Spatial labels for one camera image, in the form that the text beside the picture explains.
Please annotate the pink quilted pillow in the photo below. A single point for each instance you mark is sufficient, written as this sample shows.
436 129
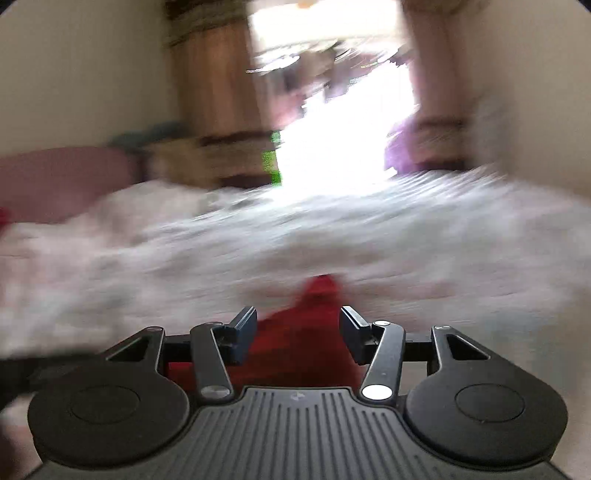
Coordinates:
50 186

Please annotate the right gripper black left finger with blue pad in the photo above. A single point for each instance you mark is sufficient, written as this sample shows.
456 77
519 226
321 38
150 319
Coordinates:
215 346

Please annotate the hanging clothes outside window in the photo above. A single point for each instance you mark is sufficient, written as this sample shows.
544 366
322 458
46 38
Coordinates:
294 73

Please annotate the striped brown curtain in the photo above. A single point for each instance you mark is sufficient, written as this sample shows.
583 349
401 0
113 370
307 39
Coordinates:
222 104
438 132

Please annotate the beige plush blanket pile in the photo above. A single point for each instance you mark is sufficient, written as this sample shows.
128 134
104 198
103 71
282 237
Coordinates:
179 161

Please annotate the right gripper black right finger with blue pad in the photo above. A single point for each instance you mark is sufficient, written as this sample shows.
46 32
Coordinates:
378 345

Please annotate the purple cloth by window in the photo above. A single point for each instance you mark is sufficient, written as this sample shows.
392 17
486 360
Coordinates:
399 152

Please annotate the left striped brown curtain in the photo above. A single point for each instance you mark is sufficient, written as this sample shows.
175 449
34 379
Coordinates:
222 104

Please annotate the dark red zip-neck shirt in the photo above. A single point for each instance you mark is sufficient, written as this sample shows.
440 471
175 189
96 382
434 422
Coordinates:
300 346

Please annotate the white floral fleece blanket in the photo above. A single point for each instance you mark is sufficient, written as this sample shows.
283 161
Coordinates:
505 261

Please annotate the teal plush item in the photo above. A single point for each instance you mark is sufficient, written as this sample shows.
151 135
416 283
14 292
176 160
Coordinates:
137 140

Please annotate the right striped brown curtain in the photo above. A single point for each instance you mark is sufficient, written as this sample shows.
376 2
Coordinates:
438 132

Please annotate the small red cloth at left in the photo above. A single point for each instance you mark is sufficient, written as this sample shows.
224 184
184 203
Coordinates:
4 219

